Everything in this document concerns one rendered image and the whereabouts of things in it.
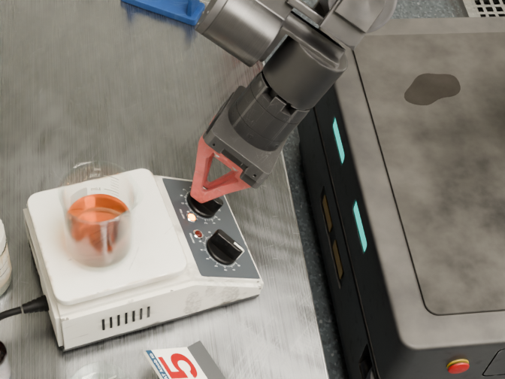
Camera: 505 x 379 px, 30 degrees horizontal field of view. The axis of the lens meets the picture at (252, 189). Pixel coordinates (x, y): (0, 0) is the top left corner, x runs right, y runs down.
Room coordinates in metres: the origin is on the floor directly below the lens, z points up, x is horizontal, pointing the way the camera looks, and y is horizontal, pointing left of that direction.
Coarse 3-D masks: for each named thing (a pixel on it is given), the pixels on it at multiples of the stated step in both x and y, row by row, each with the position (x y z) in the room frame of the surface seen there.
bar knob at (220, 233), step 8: (216, 232) 0.49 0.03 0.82; (224, 232) 0.50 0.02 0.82; (208, 240) 0.49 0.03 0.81; (216, 240) 0.49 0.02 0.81; (224, 240) 0.49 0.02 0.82; (232, 240) 0.49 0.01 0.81; (208, 248) 0.48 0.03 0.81; (216, 248) 0.49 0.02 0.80; (224, 248) 0.49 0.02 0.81; (232, 248) 0.49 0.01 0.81; (240, 248) 0.49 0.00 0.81; (216, 256) 0.48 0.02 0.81; (224, 256) 0.48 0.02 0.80; (232, 256) 0.48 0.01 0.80; (224, 264) 0.47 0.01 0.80
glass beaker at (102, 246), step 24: (72, 168) 0.46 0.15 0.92; (96, 168) 0.47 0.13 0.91; (120, 168) 0.47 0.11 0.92; (72, 192) 0.46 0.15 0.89; (96, 192) 0.47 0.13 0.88; (120, 192) 0.47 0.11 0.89; (72, 216) 0.42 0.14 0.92; (120, 216) 0.43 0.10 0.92; (72, 240) 0.42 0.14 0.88; (96, 240) 0.42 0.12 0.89; (120, 240) 0.43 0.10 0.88; (96, 264) 0.42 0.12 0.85; (120, 264) 0.43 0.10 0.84
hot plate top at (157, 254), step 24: (48, 192) 0.49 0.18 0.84; (144, 192) 0.51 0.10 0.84; (48, 216) 0.47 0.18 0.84; (144, 216) 0.49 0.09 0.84; (168, 216) 0.49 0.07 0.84; (48, 240) 0.44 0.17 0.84; (144, 240) 0.46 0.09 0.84; (168, 240) 0.46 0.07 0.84; (48, 264) 0.42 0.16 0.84; (72, 264) 0.42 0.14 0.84; (144, 264) 0.43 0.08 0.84; (168, 264) 0.44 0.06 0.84; (72, 288) 0.40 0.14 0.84; (96, 288) 0.40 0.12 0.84; (120, 288) 0.41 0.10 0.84
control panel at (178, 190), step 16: (176, 192) 0.54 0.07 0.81; (176, 208) 0.52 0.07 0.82; (224, 208) 0.55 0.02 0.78; (192, 224) 0.51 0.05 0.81; (208, 224) 0.52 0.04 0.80; (224, 224) 0.53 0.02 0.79; (192, 240) 0.49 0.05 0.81; (240, 240) 0.52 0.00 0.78; (208, 256) 0.47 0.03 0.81; (240, 256) 0.49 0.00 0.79; (208, 272) 0.45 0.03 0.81; (224, 272) 0.46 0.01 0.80; (240, 272) 0.47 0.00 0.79; (256, 272) 0.48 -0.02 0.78
